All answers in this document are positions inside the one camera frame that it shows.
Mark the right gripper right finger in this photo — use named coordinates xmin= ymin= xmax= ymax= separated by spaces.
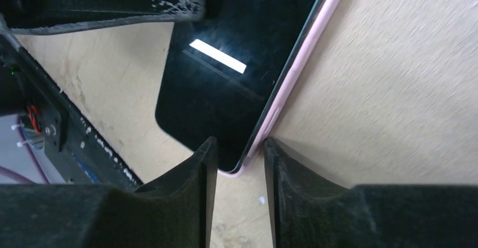
xmin=264 ymin=138 xmax=477 ymax=247

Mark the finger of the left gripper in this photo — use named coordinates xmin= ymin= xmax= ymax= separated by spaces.
xmin=1 ymin=0 xmax=206 ymax=36

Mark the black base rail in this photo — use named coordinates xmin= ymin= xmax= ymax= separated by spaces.
xmin=1 ymin=37 xmax=143 ymax=191

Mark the black phone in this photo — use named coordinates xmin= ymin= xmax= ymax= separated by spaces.
xmin=155 ymin=0 xmax=340 ymax=177

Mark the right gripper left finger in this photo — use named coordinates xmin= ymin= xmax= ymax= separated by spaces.
xmin=1 ymin=137 xmax=218 ymax=247

